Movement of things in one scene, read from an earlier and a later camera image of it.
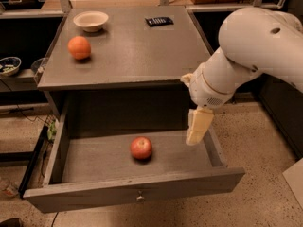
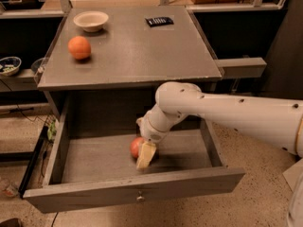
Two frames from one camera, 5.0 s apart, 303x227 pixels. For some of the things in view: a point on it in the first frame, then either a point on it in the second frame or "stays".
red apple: [141, 148] stays
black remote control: [159, 21] stays
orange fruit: [80, 47] stays
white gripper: [203, 88] -> [151, 130]
